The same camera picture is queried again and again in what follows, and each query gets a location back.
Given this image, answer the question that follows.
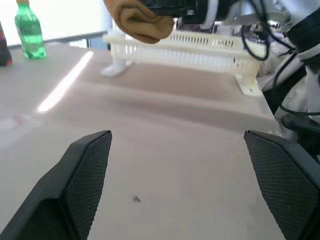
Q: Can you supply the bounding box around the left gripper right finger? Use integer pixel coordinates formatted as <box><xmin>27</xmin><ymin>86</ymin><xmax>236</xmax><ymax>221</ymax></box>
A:
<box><xmin>243</xmin><ymin>129</ymin><xmax>320</xmax><ymax>240</ymax></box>

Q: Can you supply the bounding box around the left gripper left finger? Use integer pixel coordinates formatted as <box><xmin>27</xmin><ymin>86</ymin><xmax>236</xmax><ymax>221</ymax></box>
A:
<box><xmin>0</xmin><ymin>129</ymin><xmax>113</xmax><ymax>240</ymax></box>

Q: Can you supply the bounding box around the brown fuzzy sock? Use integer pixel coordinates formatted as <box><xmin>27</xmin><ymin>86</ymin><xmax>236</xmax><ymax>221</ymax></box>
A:
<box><xmin>103</xmin><ymin>0</ymin><xmax>175</xmax><ymax>46</ymax></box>

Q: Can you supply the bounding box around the white plastic basket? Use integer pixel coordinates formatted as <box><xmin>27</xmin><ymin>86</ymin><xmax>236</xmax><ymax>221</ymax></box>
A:
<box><xmin>99</xmin><ymin>27</ymin><xmax>264</xmax><ymax>97</ymax></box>

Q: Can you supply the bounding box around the grey fabric cover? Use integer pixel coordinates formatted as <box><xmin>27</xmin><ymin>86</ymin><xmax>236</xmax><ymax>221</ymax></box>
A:
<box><xmin>256</xmin><ymin>47</ymin><xmax>320</xmax><ymax>118</ymax></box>

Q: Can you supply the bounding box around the cola bottle with red cap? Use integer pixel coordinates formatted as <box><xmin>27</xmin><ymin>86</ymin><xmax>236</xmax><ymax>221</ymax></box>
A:
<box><xmin>0</xmin><ymin>21</ymin><xmax>14</xmax><ymax>67</ymax></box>

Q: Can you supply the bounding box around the green bottle with yellow cap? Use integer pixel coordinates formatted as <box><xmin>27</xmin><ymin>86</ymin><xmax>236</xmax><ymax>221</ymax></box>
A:
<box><xmin>14</xmin><ymin>0</ymin><xmax>47</xmax><ymax>60</ymax></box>

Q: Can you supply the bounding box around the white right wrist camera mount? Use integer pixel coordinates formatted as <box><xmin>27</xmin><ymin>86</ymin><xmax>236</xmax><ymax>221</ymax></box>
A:
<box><xmin>201</xmin><ymin>0</ymin><xmax>251</xmax><ymax>30</ymax></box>

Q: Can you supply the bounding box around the right robot arm with cables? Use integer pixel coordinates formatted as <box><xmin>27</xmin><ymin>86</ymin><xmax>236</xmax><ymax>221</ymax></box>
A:
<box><xmin>240</xmin><ymin>0</ymin><xmax>320</xmax><ymax>119</ymax></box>

